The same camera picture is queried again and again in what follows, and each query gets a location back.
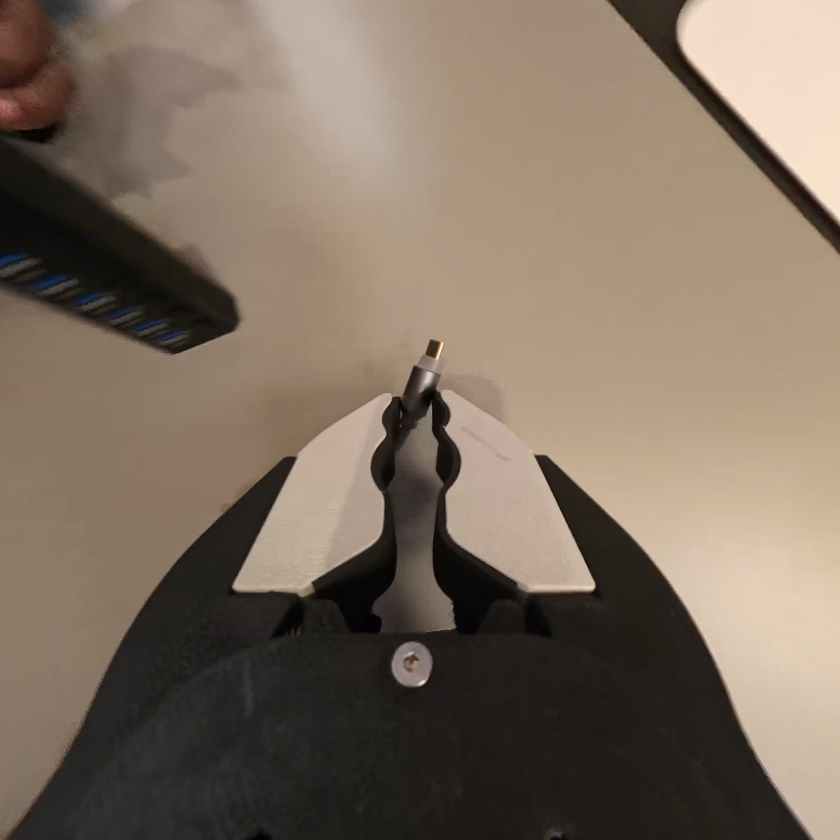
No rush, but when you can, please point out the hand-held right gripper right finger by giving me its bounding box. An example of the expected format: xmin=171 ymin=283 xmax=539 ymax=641
xmin=430 ymin=388 xmax=597 ymax=601

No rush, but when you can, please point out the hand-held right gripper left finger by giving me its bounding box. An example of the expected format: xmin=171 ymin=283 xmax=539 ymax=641
xmin=233 ymin=392 xmax=403 ymax=624

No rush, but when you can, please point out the grey cable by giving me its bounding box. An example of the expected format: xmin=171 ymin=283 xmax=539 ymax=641
xmin=397 ymin=339 xmax=449 ymax=431

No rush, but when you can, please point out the black power bank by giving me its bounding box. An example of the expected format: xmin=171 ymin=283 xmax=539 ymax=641
xmin=0 ymin=128 xmax=240 ymax=355

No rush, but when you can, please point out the grey desk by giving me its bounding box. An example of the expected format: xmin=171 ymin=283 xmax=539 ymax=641
xmin=0 ymin=0 xmax=840 ymax=840

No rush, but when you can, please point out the person's left hand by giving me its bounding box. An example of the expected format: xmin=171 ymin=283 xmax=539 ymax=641
xmin=0 ymin=0 xmax=73 ymax=132

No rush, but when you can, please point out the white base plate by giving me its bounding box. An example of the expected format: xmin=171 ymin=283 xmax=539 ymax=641
xmin=676 ymin=0 xmax=840 ymax=227

